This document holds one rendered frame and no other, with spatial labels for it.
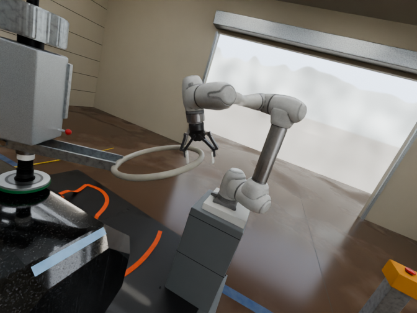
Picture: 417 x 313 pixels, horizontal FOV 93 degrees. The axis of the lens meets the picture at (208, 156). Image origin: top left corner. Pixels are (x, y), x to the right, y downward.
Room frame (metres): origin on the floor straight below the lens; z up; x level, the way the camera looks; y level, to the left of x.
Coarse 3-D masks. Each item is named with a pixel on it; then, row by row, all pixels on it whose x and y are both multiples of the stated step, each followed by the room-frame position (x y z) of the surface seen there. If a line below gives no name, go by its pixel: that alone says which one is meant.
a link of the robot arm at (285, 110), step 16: (288, 96) 1.21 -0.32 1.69; (272, 112) 1.21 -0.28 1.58; (288, 112) 1.15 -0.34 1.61; (304, 112) 1.16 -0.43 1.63; (272, 128) 1.21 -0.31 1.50; (288, 128) 1.19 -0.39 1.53; (272, 144) 1.19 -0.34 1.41; (272, 160) 1.19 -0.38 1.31; (256, 176) 1.20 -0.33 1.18; (240, 192) 1.22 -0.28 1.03; (256, 192) 1.16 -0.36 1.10; (256, 208) 1.13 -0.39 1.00
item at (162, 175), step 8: (136, 152) 1.12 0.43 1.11; (144, 152) 1.15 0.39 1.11; (200, 152) 1.04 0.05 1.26; (120, 160) 0.99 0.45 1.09; (200, 160) 0.93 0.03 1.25; (112, 168) 0.86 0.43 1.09; (176, 168) 0.82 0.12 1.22; (184, 168) 0.83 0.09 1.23; (192, 168) 0.87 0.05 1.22; (120, 176) 0.78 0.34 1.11; (128, 176) 0.77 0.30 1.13; (136, 176) 0.76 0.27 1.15; (144, 176) 0.76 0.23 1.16; (152, 176) 0.76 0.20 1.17; (160, 176) 0.77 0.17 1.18; (168, 176) 0.78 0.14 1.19
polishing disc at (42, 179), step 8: (0, 176) 0.84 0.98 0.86; (8, 176) 0.86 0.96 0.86; (40, 176) 0.95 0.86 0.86; (48, 176) 0.97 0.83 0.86; (0, 184) 0.79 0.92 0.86; (8, 184) 0.81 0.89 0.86; (16, 184) 0.83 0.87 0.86; (24, 184) 0.84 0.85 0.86; (32, 184) 0.86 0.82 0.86; (40, 184) 0.88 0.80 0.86
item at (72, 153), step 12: (0, 144) 0.82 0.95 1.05; (12, 144) 0.83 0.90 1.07; (24, 144) 0.84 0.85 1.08; (36, 144) 0.85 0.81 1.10; (48, 144) 0.95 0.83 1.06; (60, 144) 0.96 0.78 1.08; (72, 144) 0.97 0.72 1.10; (48, 156) 0.86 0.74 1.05; (60, 156) 0.86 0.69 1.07; (72, 156) 0.87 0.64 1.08; (84, 156) 0.88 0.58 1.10; (96, 156) 0.99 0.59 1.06; (108, 156) 1.00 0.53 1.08; (120, 156) 1.01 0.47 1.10; (108, 168) 0.90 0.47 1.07
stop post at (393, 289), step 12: (396, 264) 0.88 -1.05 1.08; (396, 276) 0.81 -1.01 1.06; (408, 276) 0.80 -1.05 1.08; (384, 288) 0.84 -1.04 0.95; (396, 288) 0.79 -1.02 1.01; (408, 288) 0.78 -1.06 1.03; (372, 300) 0.86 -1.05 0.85; (384, 300) 0.81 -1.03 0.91; (396, 300) 0.80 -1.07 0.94; (408, 300) 0.79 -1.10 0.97; (360, 312) 0.87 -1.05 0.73; (372, 312) 0.81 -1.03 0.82; (384, 312) 0.80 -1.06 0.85; (396, 312) 0.79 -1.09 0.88
